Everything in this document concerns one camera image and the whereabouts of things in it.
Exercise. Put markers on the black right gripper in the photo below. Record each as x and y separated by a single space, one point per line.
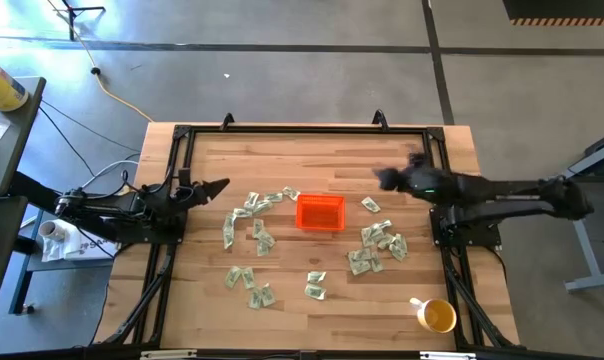
429 182

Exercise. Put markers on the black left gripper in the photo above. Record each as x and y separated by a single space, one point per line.
184 195

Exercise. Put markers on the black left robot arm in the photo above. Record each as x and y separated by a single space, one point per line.
122 205

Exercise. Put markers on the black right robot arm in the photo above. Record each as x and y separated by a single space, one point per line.
507 192

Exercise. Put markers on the orange plastic mesh basket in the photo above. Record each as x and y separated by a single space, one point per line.
320 212

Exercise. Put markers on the white paper roll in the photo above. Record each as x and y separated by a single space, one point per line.
49 231

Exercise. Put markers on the black desk support beam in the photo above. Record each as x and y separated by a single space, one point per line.
29 187

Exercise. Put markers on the grey desk top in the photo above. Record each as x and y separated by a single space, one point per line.
7 150

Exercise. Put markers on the low table blue legs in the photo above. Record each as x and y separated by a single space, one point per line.
19 287

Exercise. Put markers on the dark grey desk panel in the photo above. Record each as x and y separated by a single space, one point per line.
2 250

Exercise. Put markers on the black tripod stand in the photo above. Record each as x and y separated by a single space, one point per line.
72 20

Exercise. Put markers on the black mat hazard stripes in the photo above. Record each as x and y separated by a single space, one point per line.
562 10

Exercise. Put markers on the black frame hook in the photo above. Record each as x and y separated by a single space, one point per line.
380 120
227 121

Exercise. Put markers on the silver edge bracket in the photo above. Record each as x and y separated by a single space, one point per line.
447 356
168 355

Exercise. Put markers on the grey metal table frame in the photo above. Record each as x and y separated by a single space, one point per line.
597 281

